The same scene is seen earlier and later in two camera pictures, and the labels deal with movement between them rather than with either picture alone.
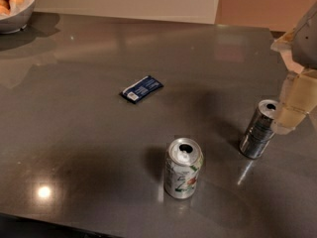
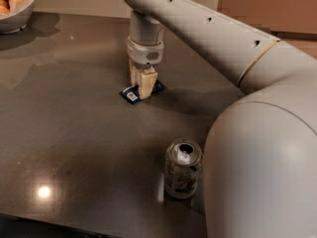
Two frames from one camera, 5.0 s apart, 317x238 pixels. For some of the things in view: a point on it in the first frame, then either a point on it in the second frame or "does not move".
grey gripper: x=306 y=42 → x=144 y=54
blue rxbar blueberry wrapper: x=141 y=89 does not move
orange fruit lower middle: x=16 y=2 does not move
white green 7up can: x=183 y=162 does not move
